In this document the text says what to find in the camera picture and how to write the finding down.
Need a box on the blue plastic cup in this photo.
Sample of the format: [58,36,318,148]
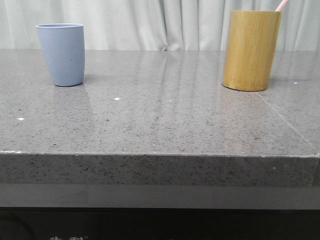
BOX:
[36,23,85,87]

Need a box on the bamboo cylindrical holder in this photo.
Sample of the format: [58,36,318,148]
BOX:
[222,10,282,92]

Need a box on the white curtain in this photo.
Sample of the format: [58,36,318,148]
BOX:
[0,0,320,52]

